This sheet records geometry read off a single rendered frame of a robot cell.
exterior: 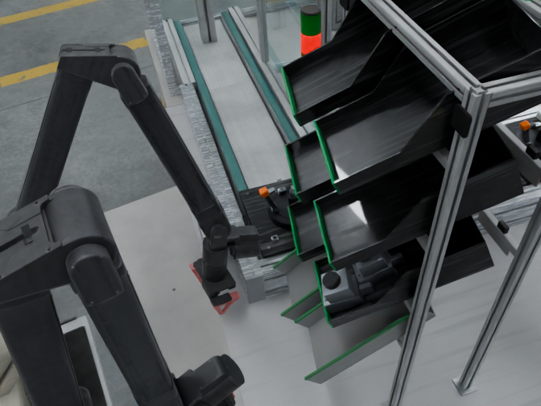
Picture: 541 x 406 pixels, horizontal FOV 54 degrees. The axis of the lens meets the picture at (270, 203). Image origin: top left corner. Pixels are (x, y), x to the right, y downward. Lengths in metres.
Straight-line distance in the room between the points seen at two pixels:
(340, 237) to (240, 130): 0.98
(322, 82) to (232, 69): 1.25
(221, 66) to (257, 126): 0.41
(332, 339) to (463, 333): 0.38
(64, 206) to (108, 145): 2.81
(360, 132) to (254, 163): 0.91
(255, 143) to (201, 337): 0.66
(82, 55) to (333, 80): 0.40
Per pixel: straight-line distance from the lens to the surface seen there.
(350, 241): 0.81
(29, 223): 0.55
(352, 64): 0.83
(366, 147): 0.70
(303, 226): 1.05
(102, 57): 0.93
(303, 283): 1.18
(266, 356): 1.27
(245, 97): 1.90
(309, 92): 0.82
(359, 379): 1.25
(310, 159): 0.94
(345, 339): 1.07
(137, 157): 3.20
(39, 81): 4.16
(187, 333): 1.33
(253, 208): 1.40
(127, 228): 1.59
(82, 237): 0.51
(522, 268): 0.93
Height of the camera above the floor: 1.98
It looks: 46 degrees down
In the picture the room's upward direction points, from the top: 5 degrees counter-clockwise
